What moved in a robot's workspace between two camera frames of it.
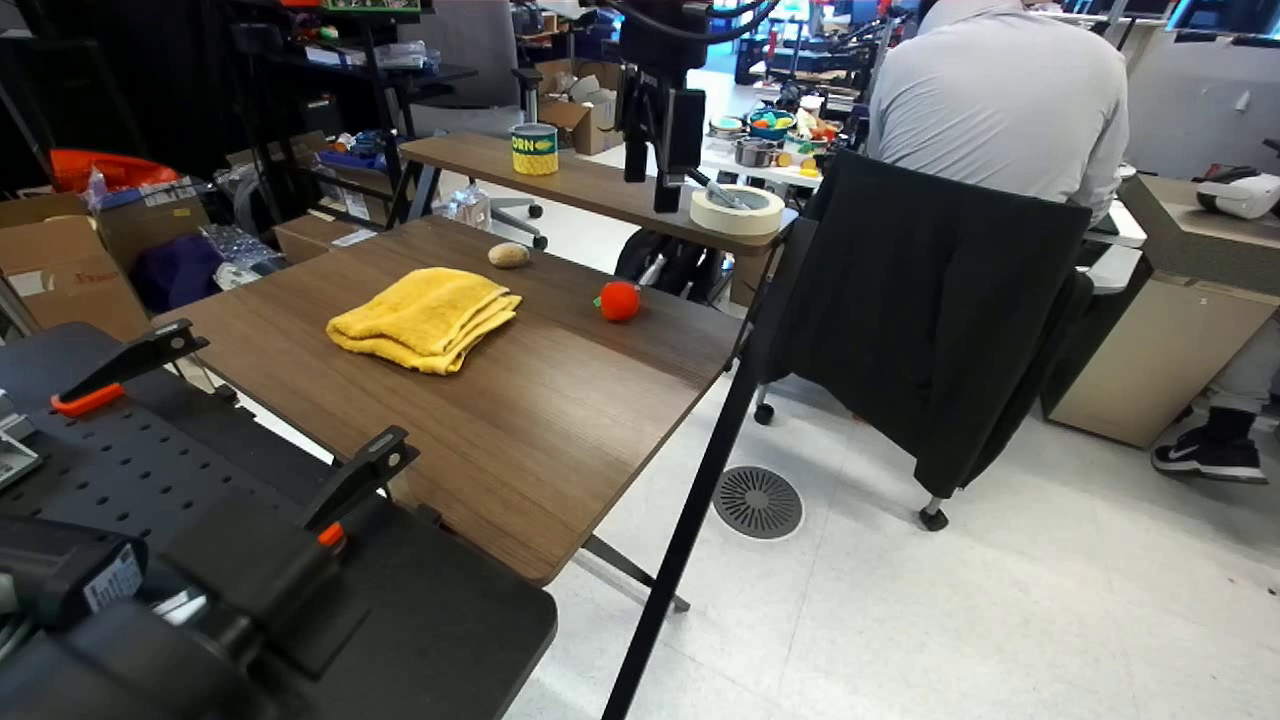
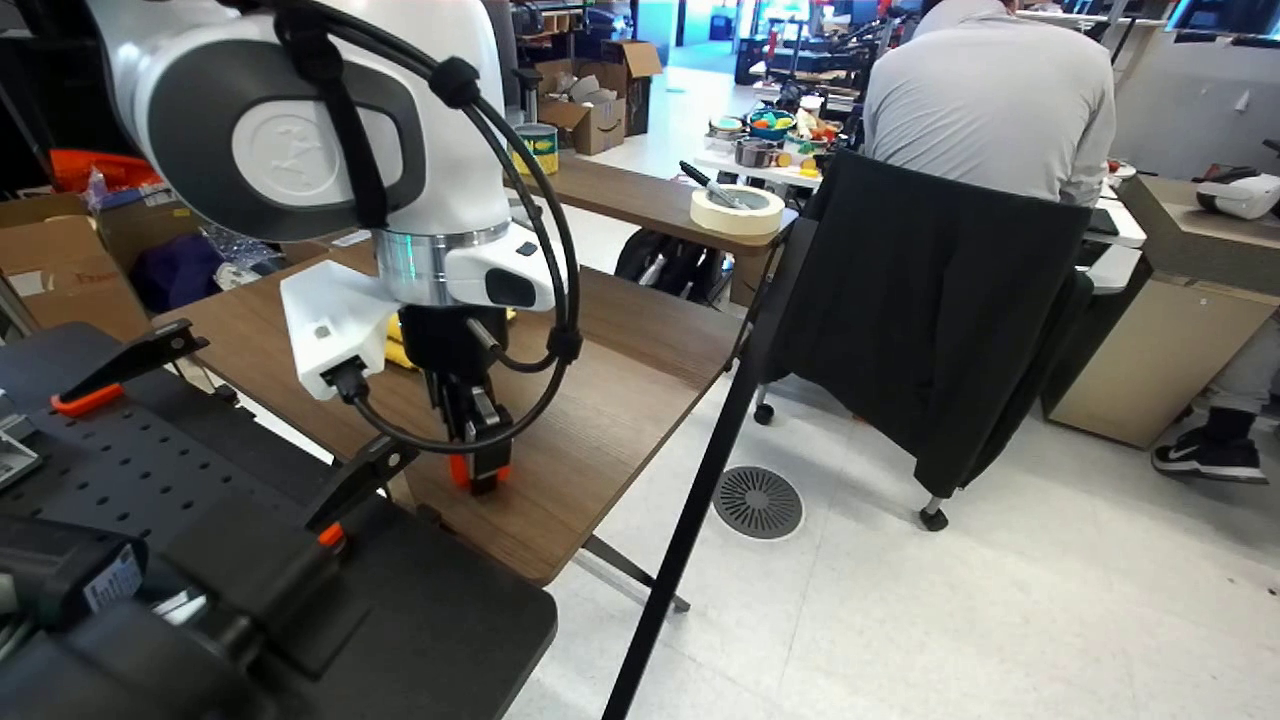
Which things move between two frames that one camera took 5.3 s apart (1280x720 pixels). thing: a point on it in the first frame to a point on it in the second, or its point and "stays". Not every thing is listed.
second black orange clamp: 363,482 stays
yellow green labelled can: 534,148 stays
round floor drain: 757,501 stays
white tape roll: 738,209 stays
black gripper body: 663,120 to 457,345
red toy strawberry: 620,297 to 457,466
